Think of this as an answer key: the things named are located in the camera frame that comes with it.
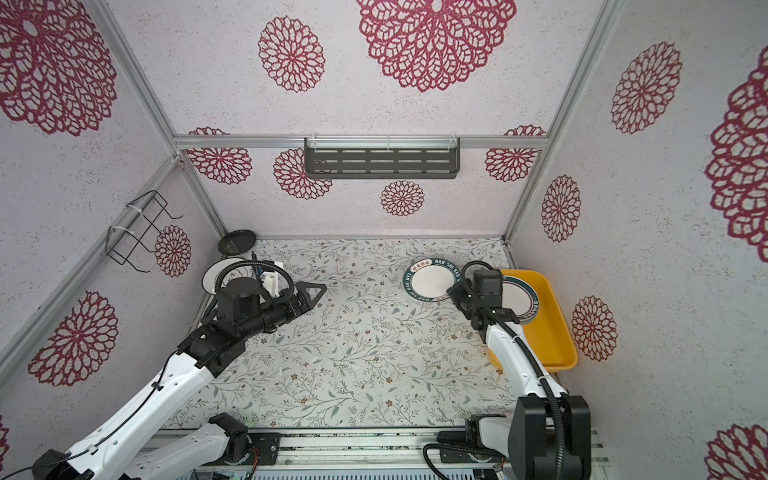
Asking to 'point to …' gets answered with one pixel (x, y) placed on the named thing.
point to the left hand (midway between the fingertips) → (318, 298)
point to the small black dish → (236, 242)
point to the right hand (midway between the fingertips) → (450, 281)
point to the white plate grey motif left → (211, 274)
